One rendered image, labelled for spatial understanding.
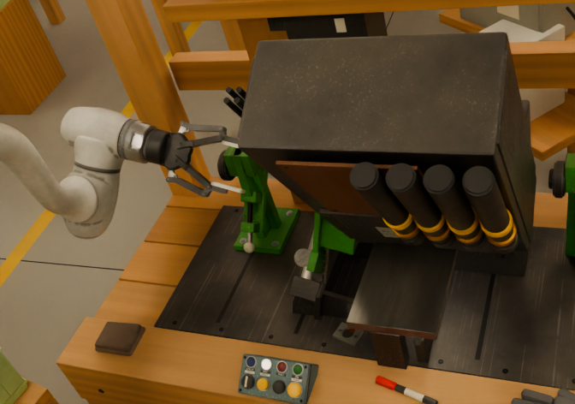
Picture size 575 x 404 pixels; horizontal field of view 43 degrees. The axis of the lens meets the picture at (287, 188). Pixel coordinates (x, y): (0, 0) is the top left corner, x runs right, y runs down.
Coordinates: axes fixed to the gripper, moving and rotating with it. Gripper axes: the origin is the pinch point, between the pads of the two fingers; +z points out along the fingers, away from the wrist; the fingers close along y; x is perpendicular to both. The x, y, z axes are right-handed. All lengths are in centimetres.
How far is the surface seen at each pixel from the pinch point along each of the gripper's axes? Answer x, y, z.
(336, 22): -9.6, 32.3, 15.0
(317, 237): -6.4, -9.0, 21.6
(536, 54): 12, 39, 53
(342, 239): -5.5, -8.1, 26.3
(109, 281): 150, -67, -91
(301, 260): -0.7, -15.0, 18.6
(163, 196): 190, -27, -93
